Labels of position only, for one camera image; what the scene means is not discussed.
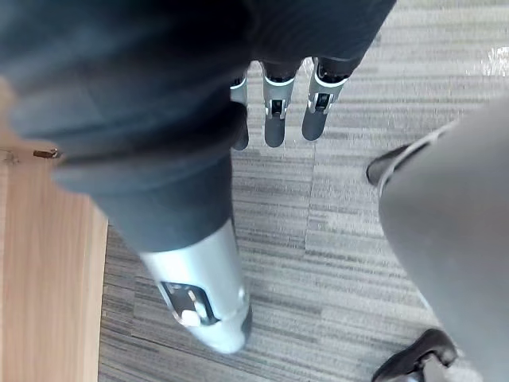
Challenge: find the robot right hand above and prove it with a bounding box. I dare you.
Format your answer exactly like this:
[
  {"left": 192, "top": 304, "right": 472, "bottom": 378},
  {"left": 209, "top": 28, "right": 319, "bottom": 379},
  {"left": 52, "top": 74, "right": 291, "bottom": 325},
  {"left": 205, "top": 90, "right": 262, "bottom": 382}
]
[{"left": 0, "top": 0, "right": 398, "bottom": 356}]

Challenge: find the dark robot foot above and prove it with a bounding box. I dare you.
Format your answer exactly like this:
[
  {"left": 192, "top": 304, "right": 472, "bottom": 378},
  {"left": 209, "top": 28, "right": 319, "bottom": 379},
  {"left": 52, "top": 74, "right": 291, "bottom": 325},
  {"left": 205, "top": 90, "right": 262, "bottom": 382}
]
[
  {"left": 370, "top": 327, "right": 459, "bottom": 382},
  {"left": 365, "top": 143, "right": 421, "bottom": 187}
]

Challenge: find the robot silver leg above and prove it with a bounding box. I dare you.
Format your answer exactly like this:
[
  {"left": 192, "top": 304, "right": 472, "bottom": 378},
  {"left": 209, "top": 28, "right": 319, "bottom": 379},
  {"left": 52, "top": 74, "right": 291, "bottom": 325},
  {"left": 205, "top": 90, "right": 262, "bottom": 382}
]
[{"left": 376, "top": 97, "right": 509, "bottom": 382}]

